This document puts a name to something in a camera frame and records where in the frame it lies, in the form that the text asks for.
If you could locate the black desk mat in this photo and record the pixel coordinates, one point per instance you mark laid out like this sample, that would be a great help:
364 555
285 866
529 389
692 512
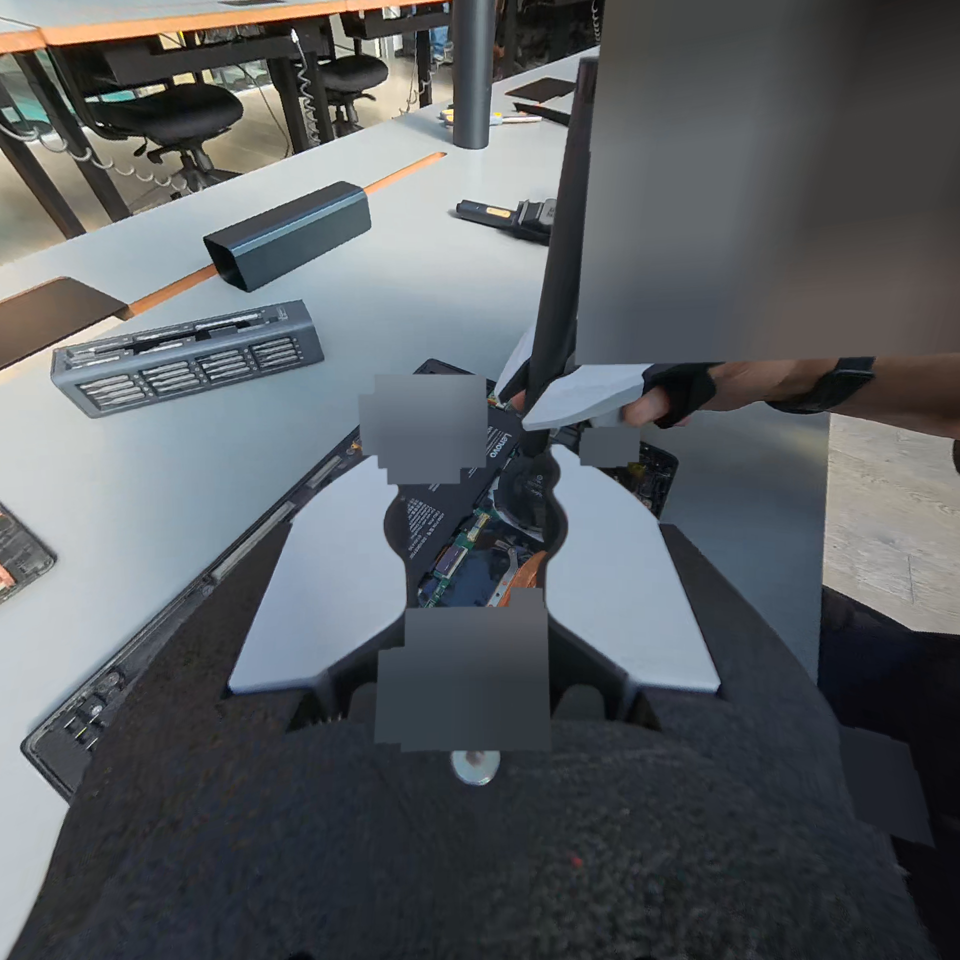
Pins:
52 319

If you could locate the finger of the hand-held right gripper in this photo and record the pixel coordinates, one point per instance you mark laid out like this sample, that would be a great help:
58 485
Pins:
514 367
592 394

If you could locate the black laptop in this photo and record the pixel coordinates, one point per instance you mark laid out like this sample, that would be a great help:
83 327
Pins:
431 517

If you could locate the black device with yellow label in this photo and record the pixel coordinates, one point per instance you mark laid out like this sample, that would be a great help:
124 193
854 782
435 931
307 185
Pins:
487 214

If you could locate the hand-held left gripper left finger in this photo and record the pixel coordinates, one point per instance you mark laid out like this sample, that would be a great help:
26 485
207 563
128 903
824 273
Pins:
322 585

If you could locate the grey screwdriver bit tray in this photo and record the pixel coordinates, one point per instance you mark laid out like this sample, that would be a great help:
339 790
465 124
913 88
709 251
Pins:
187 360

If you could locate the orange top desk black frame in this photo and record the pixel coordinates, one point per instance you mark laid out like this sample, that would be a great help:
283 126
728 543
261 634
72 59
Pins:
187 19

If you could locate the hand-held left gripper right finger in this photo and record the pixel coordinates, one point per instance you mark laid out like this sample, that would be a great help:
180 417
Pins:
630 592

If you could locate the black wrist watch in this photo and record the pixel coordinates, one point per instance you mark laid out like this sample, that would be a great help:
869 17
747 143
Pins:
825 386

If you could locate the black armless office chair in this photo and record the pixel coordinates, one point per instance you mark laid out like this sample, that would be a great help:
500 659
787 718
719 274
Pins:
352 75
165 116

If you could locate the laptop bottom cover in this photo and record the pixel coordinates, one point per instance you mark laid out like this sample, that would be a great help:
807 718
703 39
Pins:
22 555

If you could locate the grey bit tray sleeve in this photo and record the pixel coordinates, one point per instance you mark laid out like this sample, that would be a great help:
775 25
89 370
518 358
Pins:
292 232

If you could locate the small black mat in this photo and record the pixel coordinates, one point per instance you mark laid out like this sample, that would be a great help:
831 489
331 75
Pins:
541 88

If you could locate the person's right hand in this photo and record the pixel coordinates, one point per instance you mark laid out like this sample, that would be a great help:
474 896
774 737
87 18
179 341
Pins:
645 411

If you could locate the grey round pillar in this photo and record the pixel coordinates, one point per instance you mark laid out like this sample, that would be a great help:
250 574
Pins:
471 75

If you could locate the white marker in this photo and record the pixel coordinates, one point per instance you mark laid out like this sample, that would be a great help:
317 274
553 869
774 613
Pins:
516 118

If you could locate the black handheld device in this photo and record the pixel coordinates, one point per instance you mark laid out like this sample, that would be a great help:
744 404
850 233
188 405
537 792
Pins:
536 221

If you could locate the person's dark clothed body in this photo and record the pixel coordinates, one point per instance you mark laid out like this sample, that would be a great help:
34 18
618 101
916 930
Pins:
892 712

